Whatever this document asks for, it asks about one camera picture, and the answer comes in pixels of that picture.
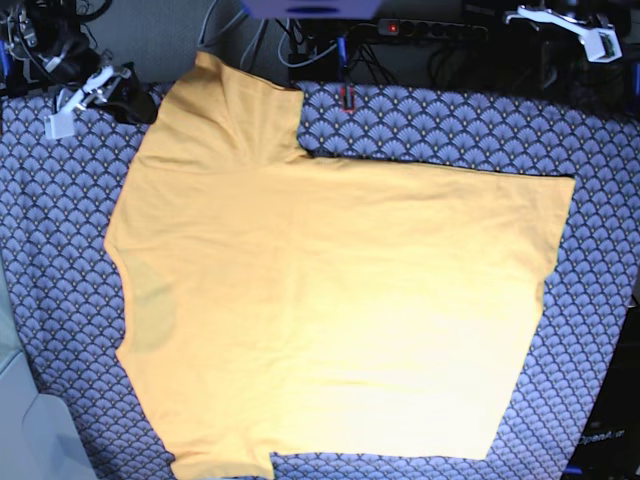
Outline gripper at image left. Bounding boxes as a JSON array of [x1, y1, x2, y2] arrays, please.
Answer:
[[42, 37, 131, 139]]

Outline yellow T-shirt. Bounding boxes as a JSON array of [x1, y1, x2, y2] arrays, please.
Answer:
[[105, 53, 575, 479]]

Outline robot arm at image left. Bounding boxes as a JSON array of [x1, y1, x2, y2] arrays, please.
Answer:
[[1, 1, 135, 140]]

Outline black clamp at upper left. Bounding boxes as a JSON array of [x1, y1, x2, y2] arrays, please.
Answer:
[[1, 40, 53, 99]]

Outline blue fan-patterned tablecloth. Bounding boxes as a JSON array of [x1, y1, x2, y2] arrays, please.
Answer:
[[1, 83, 639, 479]]

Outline black power strip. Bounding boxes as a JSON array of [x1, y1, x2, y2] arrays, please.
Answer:
[[347, 18, 490, 44]]

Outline purple box at top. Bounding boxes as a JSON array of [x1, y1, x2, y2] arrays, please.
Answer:
[[241, 0, 382, 20]]

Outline red-framed black clip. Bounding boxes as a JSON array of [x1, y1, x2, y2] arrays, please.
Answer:
[[340, 84, 356, 112]]

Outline white furniture at lower left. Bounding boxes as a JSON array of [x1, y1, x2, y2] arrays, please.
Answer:
[[1, 279, 96, 479]]

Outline black OpenArm case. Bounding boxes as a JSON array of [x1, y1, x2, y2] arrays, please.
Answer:
[[563, 307, 639, 479]]

